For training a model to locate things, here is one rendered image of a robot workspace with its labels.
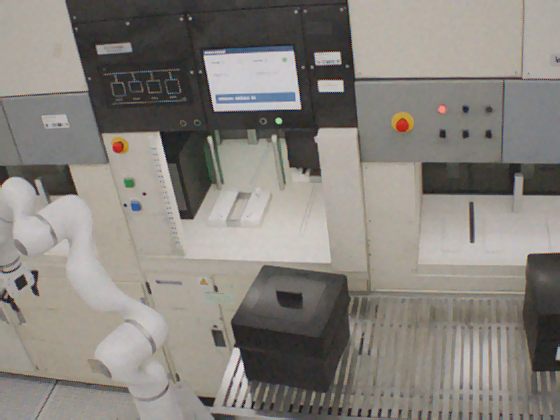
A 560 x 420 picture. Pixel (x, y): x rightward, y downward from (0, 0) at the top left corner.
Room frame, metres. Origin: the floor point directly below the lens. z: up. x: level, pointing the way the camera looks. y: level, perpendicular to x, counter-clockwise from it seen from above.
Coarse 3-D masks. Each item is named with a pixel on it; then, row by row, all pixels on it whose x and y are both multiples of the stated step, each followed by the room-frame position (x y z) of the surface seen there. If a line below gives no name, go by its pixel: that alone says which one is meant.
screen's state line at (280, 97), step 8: (216, 96) 2.04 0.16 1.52; (224, 96) 2.03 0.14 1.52; (232, 96) 2.02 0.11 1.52; (240, 96) 2.01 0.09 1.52; (248, 96) 2.01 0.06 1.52; (256, 96) 2.00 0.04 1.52; (264, 96) 1.99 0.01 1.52; (272, 96) 1.98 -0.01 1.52; (280, 96) 1.98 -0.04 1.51; (288, 96) 1.97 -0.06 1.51
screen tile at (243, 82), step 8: (216, 64) 2.03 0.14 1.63; (224, 64) 2.02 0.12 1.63; (232, 64) 2.02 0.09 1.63; (240, 72) 2.01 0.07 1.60; (248, 72) 2.00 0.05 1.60; (216, 80) 2.03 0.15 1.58; (224, 80) 2.03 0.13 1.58; (232, 80) 2.02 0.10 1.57; (240, 80) 2.01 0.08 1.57; (248, 80) 2.00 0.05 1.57; (216, 88) 2.03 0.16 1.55; (224, 88) 2.03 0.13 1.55; (232, 88) 2.02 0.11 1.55; (240, 88) 2.01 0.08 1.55; (248, 88) 2.01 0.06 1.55
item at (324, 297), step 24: (264, 288) 1.69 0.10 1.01; (288, 288) 1.68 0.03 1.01; (312, 288) 1.66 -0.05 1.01; (336, 288) 1.64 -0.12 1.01; (240, 312) 1.60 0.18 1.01; (264, 312) 1.58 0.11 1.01; (288, 312) 1.57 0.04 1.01; (312, 312) 1.55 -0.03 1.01; (336, 312) 1.58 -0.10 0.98; (240, 336) 1.55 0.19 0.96; (264, 336) 1.51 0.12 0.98; (288, 336) 1.48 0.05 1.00; (312, 336) 1.45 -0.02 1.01; (312, 360) 1.45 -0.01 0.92
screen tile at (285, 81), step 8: (264, 56) 1.99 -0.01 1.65; (272, 56) 1.98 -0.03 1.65; (280, 56) 1.97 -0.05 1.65; (288, 56) 1.97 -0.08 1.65; (256, 64) 1.99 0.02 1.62; (264, 64) 1.99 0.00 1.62; (272, 64) 1.98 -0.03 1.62; (280, 64) 1.97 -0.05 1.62; (288, 64) 1.97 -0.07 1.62; (288, 72) 1.97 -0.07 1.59; (256, 80) 2.00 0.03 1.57; (264, 80) 1.99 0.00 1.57; (272, 80) 1.98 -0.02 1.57; (280, 80) 1.98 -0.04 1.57; (288, 80) 1.97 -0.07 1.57; (256, 88) 2.00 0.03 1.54; (264, 88) 1.99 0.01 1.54; (272, 88) 1.98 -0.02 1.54; (280, 88) 1.98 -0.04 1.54
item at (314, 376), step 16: (336, 336) 1.57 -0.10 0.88; (240, 352) 1.56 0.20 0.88; (256, 352) 1.54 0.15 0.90; (336, 352) 1.56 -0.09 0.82; (256, 368) 1.54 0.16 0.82; (272, 368) 1.52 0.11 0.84; (288, 368) 1.50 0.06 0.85; (304, 368) 1.47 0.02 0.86; (320, 368) 1.45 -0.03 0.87; (336, 368) 1.55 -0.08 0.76; (288, 384) 1.50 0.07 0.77; (304, 384) 1.48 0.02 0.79; (320, 384) 1.45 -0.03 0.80
